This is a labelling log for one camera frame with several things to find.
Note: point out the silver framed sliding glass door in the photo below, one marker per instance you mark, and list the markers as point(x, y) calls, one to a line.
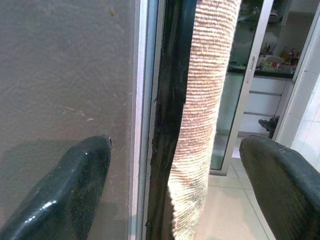
point(252, 45)

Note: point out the striped beige towel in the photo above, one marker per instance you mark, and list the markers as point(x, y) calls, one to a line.
point(205, 87)

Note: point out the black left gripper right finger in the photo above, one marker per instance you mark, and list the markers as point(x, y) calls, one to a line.
point(287, 190)

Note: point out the white door frame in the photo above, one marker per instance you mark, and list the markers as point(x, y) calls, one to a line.
point(297, 75)

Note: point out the white kitchen drawers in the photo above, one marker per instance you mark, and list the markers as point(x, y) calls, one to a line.
point(265, 100)

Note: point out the black rubber door seal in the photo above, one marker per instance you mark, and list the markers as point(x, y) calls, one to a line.
point(170, 100)

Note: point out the dark sauce bottle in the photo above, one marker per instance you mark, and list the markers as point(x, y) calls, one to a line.
point(293, 55)

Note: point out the green vegetables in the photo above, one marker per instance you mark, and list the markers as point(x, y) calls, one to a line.
point(268, 65)

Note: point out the black kitchen counter top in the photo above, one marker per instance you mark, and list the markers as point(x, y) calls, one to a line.
point(272, 74)

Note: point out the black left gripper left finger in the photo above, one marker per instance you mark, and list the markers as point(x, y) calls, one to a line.
point(70, 190)

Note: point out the dark grey fridge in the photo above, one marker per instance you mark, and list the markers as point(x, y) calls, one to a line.
point(65, 75)

